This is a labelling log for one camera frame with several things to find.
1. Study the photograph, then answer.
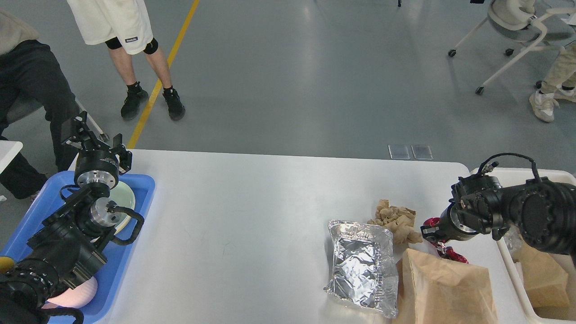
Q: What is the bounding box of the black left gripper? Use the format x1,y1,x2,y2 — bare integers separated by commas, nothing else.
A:
62,112,132,189

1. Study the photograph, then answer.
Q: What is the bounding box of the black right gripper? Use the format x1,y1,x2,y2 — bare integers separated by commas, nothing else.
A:
420,203,479,244

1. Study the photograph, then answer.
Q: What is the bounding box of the red shiny ball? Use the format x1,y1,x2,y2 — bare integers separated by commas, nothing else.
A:
420,217,468,263

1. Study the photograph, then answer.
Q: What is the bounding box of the brown paper ball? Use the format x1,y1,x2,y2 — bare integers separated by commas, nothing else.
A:
367,199,423,244

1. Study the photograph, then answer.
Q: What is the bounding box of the green ceramic plate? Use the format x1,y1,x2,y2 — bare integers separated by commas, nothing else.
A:
109,182,135,209

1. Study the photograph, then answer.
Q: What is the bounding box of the dark green ceramic mug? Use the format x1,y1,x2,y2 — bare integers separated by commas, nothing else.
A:
0,256,16,274

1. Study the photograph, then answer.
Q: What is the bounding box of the pink ceramic mug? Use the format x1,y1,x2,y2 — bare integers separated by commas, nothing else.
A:
42,277,98,309

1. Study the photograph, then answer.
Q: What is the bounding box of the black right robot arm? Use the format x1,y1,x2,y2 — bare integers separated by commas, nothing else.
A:
420,155,576,262

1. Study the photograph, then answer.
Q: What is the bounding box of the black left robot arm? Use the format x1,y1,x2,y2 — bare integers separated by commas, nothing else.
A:
0,112,144,324

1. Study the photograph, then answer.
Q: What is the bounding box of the white chair near person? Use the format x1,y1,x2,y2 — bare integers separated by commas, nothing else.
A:
75,98,109,142

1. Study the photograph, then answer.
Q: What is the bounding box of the silver foil bag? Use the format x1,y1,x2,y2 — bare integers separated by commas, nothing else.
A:
324,220,399,319

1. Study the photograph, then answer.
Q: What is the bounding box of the right floor socket plate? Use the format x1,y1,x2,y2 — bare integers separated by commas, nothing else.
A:
411,145,434,160

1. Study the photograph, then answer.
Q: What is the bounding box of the floor socket plate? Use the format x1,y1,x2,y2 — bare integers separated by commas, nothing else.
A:
387,145,411,160
411,145,434,160

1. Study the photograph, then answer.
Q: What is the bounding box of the left floor socket plate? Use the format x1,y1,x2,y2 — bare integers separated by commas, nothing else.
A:
387,145,411,160

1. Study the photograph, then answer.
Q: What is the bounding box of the white plastic bin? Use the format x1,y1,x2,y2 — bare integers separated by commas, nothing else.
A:
490,168,576,324

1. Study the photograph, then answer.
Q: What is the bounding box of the person in cream sweater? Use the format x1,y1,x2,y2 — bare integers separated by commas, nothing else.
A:
0,11,80,171

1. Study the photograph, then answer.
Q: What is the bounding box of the person in white shorts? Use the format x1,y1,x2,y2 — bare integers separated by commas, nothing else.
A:
67,0,185,121

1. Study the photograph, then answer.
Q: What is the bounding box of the brown paper bag in bin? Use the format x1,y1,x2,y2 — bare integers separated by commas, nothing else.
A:
518,244,570,308

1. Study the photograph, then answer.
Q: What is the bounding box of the person in beige trousers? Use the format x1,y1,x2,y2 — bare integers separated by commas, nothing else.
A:
529,41,576,122

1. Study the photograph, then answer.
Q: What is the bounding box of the white office chair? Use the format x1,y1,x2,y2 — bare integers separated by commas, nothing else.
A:
448,0,575,95

